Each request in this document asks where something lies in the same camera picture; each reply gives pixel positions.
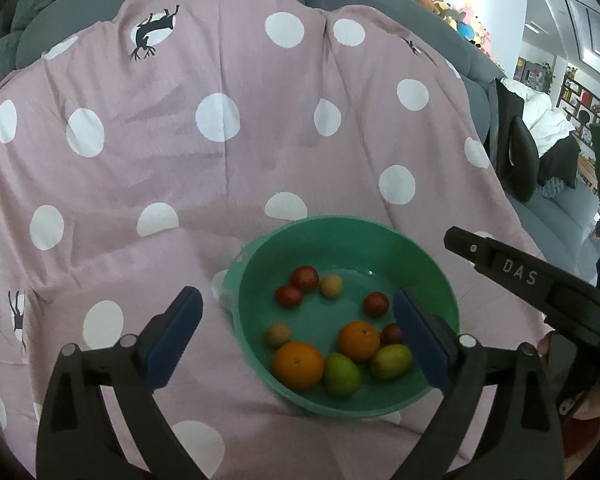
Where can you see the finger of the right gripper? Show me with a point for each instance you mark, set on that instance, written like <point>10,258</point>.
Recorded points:
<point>527,277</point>

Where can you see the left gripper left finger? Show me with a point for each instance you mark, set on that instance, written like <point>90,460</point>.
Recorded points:
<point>100,419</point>

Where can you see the yellow green mango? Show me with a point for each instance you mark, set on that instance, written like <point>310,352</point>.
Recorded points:
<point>391,361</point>

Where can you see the lone small red tomato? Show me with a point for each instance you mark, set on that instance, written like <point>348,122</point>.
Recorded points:
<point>391,334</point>

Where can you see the smaller orange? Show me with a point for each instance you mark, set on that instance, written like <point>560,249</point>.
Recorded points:
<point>358,341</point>

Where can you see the tan longan fruit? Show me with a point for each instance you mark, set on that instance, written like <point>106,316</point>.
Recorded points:
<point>277,334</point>
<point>331,286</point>

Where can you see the large orange with stem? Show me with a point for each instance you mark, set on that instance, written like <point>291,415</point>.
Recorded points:
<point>297,365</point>

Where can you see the large red tomato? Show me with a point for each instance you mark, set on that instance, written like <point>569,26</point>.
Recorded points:
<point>305,278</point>

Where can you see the black jacket on sofa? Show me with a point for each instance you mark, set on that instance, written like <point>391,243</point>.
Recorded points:
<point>515,157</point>

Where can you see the white cushion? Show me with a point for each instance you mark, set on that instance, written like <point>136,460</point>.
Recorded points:
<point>546,123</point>

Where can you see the green plastic bowl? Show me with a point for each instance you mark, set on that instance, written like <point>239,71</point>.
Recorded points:
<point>369,258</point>

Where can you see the pink polka dot blanket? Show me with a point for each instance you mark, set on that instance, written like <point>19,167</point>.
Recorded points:
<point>142,154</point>

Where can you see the pile of plush toys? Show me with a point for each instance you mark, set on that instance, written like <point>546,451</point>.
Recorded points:
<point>464,21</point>

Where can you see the wall display shelf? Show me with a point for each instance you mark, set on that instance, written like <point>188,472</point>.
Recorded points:
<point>580,104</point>

